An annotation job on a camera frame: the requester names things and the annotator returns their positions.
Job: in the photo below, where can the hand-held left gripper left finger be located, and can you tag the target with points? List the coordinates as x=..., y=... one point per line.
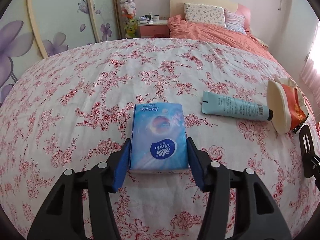
x=122, y=166

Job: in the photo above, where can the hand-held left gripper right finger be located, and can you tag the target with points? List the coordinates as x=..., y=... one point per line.
x=197, y=166

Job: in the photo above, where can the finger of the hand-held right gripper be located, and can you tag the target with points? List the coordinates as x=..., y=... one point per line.
x=308, y=152

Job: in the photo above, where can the blue tissue pack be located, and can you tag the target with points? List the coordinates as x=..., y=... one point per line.
x=160, y=135

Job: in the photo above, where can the teal cream tube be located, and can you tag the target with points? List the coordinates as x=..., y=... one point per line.
x=235, y=106

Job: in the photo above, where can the pink floral tablecloth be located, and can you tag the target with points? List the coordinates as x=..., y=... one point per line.
x=75, y=105

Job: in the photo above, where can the pink curtain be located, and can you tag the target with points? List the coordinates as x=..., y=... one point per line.
x=311, y=75

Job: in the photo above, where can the pink nightstand with book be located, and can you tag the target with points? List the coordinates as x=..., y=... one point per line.
x=261, y=41

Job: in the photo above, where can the orange duvet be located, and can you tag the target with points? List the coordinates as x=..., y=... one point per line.
x=212, y=35

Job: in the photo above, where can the green plush toy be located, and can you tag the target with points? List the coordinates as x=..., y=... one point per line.
x=131, y=26

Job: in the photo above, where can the pink nightstand with mugs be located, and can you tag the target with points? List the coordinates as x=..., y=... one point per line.
x=153, y=28

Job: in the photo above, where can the pink striped pillow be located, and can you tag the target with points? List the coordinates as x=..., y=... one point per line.
x=235, y=21

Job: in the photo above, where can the dark mug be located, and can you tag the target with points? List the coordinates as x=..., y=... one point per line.
x=148, y=18

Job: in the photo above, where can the white mug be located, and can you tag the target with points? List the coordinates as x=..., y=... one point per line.
x=156, y=17

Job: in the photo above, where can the floral pillow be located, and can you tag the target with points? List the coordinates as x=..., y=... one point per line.
x=203, y=13

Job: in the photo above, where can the wardrobe with purple flower doors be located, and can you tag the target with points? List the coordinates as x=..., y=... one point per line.
x=60, y=12

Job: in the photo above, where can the clear tube of plush toys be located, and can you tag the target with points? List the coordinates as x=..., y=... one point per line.
x=127, y=0

